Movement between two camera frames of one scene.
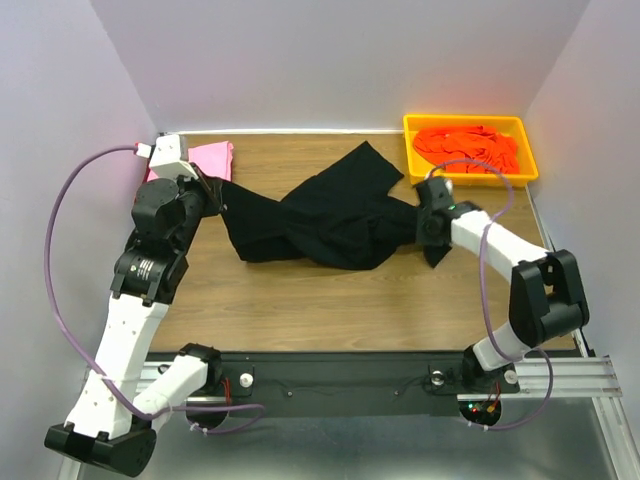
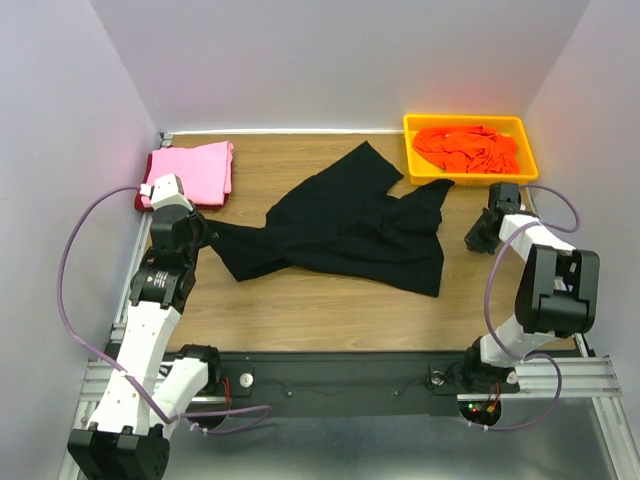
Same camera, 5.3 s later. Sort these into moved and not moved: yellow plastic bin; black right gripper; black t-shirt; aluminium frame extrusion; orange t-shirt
Moved: black t-shirt; black right gripper
Not moved: yellow plastic bin; aluminium frame extrusion; orange t-shirt
